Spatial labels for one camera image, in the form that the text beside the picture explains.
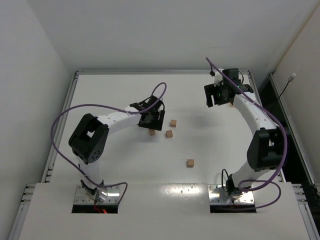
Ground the wooden cube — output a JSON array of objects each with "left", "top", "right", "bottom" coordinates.
[
  {"left": 170, "top": 119, "right": 177, "bottom": 128},
  {"left": 165, "top": 130, "right": 173, "bottom": 139},
  {"left": 149, "top": 129, "right": 156, "bottom": 136}
]

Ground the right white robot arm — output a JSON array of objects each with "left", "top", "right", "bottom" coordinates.
[{"left": 204, "top": 68, "right": 284, "bottom": 195}]

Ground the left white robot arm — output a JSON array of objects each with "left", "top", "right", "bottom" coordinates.
[{"left": 68, "top": 95, "right": 165, "bottom": 196}]

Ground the wooden cube lettered H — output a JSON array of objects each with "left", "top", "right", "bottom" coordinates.
[{"left": 186, "top": 159, "right": 195, "bottom": 168}]

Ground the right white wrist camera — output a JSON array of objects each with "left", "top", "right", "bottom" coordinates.
[{"left": 213, "top": 70, "right": 223, "bottom": 86}]

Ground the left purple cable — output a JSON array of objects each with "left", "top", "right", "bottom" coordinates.
[{"left": 50, "top": 82, "right": 168, "bottom": 201}]

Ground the purple cable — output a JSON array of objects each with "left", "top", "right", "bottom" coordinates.
[
  {"left": 50, "top": 82, "right": 168, "bottom": 201},
  {"left": 205, "top": 56, "right": 289, "bottom": 210}
]

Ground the black wall cable white plug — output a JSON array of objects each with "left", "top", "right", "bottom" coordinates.
[{"left": 269, "top": 72, "right": 296, "bottom": 113}]

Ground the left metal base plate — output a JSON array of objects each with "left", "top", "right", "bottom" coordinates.
[{"left": 73, "top": 185, "right": 120, "bottom": 206}]

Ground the metal base plate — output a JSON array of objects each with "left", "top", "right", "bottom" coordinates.
[
  {"left": 73, "top": 185, "right": 120, "bottom": 206},
  {"left": 207, "top": 184, "right": 255, "bottom": 207}
]

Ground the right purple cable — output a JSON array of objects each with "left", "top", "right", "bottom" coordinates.
[{"left": 205, "top": 56, "right": 289, "bottom": 210}]

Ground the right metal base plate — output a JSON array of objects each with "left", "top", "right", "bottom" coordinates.
[{"left": 207, "top": 184, "right": 255, "bottom": 207}]

